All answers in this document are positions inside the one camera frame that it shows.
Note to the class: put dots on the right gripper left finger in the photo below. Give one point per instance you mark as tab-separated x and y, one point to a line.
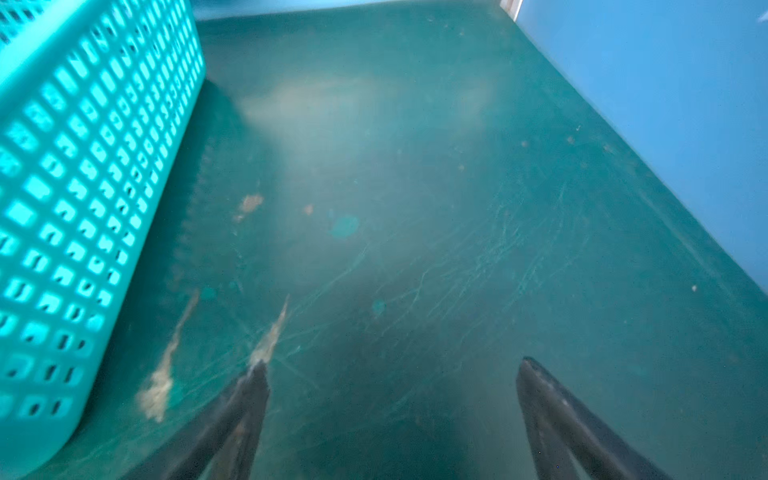
221	441

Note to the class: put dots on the teal perforated plastic basket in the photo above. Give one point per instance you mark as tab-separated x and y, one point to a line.
95	100

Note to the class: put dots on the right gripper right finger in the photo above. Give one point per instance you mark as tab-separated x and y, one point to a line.
561	429

